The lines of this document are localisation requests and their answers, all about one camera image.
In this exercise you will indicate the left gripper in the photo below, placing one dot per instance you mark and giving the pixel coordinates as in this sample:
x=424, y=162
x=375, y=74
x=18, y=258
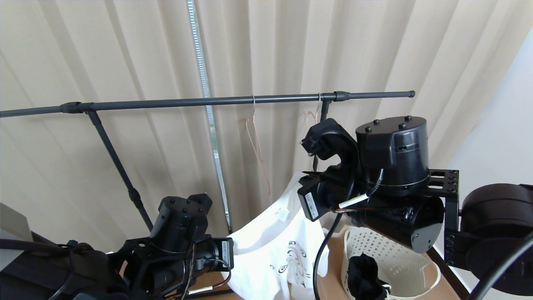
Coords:
x=212, y=256

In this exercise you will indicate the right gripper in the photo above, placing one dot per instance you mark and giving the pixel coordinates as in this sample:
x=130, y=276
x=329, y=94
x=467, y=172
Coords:
x=395, y=221

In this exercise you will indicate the white printed t-shirt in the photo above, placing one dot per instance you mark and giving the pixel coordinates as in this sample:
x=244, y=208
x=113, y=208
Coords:
x=266, y=246

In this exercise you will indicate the black garment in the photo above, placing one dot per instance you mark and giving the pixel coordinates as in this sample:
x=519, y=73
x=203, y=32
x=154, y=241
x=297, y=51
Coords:
x=364, y=277

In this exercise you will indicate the pink clothes hanger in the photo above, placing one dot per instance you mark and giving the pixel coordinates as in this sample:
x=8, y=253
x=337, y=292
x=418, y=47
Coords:
x=319, y=104
x=253, y=109

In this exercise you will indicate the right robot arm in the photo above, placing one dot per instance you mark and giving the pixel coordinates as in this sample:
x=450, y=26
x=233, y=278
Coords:
x=391, y=154

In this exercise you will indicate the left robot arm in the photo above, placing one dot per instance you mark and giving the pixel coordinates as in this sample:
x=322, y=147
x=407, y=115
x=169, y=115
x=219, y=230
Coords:
x=170, y=233

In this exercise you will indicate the white laundry basket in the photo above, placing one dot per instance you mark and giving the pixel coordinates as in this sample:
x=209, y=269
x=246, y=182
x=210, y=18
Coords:
x=404, y=266

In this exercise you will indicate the black clothes rack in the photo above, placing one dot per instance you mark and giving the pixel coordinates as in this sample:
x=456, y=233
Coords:
x=166, y=103

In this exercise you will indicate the beige curtain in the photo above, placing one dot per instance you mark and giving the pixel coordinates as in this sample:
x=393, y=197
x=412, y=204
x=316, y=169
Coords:
x=125, y=50

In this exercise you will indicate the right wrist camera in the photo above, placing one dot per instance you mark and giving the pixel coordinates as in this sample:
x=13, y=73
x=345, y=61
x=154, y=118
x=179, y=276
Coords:
x=333, y=137

